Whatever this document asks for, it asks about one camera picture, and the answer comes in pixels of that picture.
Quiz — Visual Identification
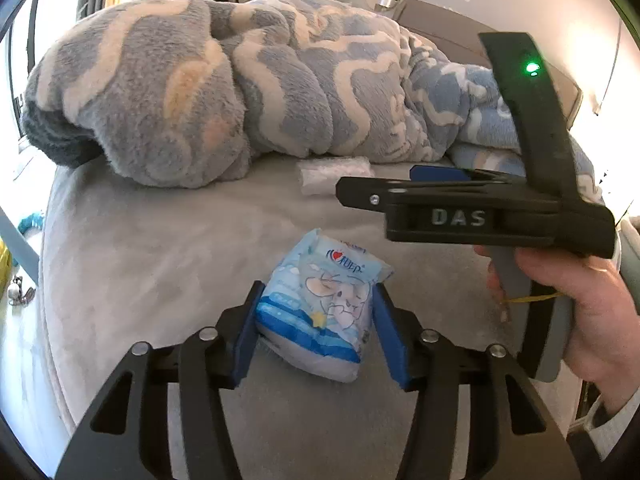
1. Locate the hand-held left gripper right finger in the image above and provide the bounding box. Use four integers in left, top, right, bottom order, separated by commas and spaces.
372, 282, 581, 480

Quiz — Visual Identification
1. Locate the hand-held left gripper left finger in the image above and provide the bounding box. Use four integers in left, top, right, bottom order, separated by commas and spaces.
55, 280, 266, 480

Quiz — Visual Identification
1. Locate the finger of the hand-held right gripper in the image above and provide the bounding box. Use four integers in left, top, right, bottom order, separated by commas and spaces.
409, 164, 524, 185
335, 176, 526, 211

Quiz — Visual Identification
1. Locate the blue tissue pack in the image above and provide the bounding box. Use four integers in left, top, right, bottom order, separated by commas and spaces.
255, 228, 394, 384

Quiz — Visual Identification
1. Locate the person's right forearm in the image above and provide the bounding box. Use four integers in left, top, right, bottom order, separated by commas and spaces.
565, 385, 640, 466

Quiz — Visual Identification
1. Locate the person's right hand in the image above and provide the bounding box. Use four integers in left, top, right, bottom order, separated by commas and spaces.
474, 245, 640, 404

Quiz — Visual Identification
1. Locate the clear plastic wrap roll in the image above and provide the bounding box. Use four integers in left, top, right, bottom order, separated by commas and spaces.
296, 156, 374, 197

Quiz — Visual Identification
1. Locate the grey plush bed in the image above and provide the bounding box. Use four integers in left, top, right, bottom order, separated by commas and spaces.
37, 152, 586, 480

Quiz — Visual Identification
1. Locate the grey padded headboard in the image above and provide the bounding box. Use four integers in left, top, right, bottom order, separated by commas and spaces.
395, 0, 584, 122

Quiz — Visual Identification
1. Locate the blue patterned fleece blanket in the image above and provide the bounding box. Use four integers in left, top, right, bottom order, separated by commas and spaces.
20, 0, 608, 206

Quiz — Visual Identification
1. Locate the blue plush toy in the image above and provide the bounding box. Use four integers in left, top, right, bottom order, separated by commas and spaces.
19, 212, 47, 234

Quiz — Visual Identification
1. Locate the yellow plastic bag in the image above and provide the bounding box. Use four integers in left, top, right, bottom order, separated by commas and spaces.
0, 240, 14, 291

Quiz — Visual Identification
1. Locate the small keychain toy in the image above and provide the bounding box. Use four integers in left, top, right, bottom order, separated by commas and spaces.
6, 275, 37, 306

